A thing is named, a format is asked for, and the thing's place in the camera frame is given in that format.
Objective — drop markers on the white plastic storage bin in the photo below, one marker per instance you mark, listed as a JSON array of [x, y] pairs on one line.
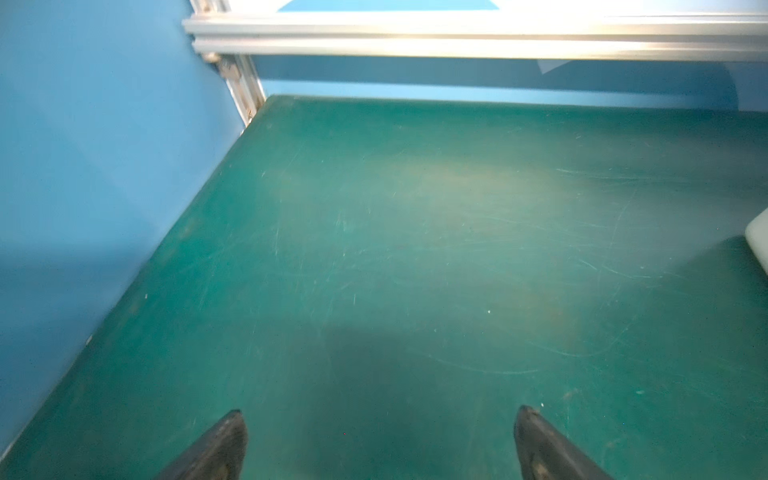
[[756, 235]]

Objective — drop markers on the aluminium enclosure frame bars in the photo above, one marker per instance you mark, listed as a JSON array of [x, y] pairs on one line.
[[701, 55]]

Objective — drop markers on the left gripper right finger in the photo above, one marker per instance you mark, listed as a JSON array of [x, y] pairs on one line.
[[544, 453]]

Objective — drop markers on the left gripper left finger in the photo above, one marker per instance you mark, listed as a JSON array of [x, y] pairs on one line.
[[219, 453]]

